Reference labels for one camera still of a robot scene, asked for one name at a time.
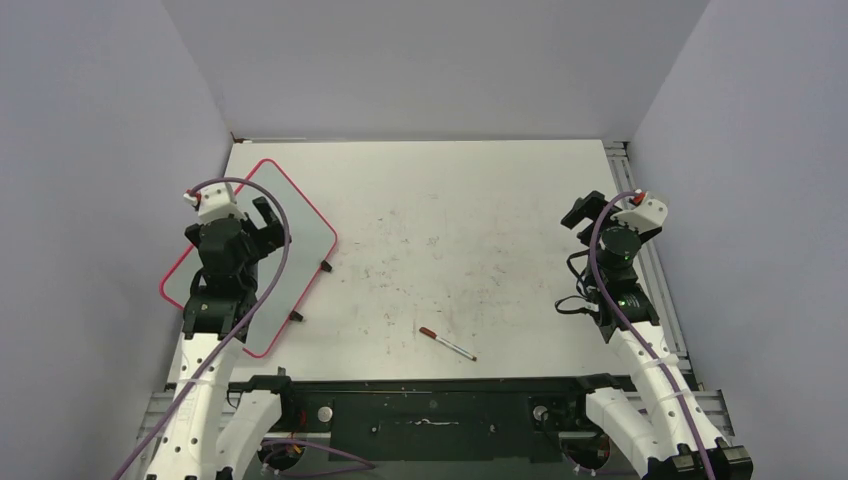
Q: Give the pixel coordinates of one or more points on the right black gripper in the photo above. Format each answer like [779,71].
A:
[585,208]

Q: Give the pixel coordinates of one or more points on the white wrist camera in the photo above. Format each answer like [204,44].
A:
[647,213]
[214,202]

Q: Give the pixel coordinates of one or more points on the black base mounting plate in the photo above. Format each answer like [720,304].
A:
[440,420]

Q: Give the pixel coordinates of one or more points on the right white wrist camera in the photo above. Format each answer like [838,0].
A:
[647,213]

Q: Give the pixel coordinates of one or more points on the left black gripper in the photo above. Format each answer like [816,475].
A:
[270,236]

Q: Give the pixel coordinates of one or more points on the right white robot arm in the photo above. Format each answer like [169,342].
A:
[670,436]

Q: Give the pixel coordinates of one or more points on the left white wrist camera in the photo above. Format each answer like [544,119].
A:
[214,202]

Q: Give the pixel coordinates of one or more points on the white whiteboard marker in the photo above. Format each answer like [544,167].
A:
[457,349]

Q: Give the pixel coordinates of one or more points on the red marker cap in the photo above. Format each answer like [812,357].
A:
[427,332]

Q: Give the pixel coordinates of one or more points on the pink framed whiteboard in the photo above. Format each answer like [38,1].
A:
[314,240]

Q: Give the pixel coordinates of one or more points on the right aluminium rail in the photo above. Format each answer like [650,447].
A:
[650,267]

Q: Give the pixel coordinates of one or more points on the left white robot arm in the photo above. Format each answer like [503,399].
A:
[223,298]

